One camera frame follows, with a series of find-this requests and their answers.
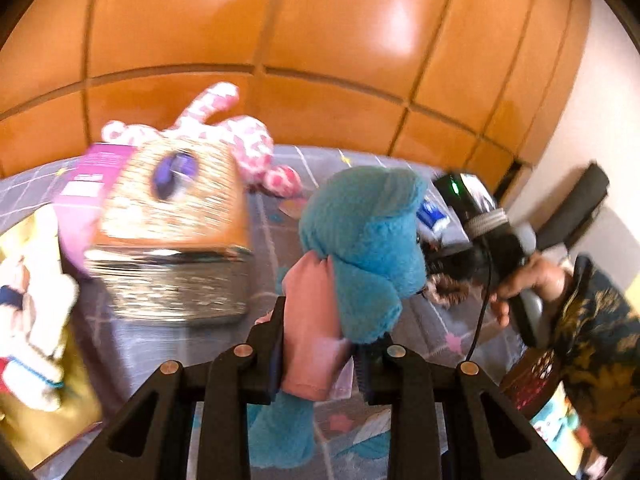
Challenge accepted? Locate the white plush with blue collar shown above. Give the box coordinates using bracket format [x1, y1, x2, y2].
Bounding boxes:
[0, 250, 81, 412]

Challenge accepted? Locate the purple box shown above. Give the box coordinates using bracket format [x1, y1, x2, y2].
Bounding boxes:
[52, 142, 134, 272]

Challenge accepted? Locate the light blue printed cloth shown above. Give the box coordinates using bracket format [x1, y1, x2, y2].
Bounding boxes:
[529, 385, 587, 477]

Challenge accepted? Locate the blue plush toy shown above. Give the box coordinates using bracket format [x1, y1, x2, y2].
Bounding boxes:
[247, 165, 431, 469]

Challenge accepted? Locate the gold bag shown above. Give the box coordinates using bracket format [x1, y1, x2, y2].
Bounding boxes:
[0, 204, 104, 472]

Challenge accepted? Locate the pink sequin dark cloth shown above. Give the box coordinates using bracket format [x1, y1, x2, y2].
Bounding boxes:
[500, 347, 564, 417]

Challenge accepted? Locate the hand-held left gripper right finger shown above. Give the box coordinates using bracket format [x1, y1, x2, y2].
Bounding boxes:
[352, 341, 574, 480]

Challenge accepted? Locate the wooden wardrobe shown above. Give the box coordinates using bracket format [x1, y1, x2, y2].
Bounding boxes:
[0, 0, 594, 179]

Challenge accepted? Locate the glittery gold storage box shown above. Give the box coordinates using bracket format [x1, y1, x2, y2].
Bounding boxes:
[82, 139, 254, 329]

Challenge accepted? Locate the black cable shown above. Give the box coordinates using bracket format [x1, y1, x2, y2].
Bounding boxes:
[464, 239, 495, 364]

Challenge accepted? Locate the person's right hand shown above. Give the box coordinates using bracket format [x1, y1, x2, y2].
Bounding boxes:
[489, 252, 572, 329]

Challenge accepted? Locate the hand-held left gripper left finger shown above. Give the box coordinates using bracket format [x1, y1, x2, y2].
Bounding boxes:
[65, 296, 287, 480]

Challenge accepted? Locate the light pink cloth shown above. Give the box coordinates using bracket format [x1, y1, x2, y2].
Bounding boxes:
[255, 252, 354, 402]

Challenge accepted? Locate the dark chair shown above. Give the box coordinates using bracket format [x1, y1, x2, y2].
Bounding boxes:
[536, 162, 612, 252]

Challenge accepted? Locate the blue white packet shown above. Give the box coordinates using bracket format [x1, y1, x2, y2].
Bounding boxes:
[417, 195, 449, 237]

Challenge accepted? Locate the brown patterned cloth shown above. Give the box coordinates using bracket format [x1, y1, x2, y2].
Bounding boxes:
[424, 274, 472, 307]

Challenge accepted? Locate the pink white giraffe plush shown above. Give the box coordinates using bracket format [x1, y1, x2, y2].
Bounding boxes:
[101, 82, 304, 199]

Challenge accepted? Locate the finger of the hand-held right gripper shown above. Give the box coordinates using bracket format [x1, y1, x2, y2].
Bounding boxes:
[425, 247, 482, 282]

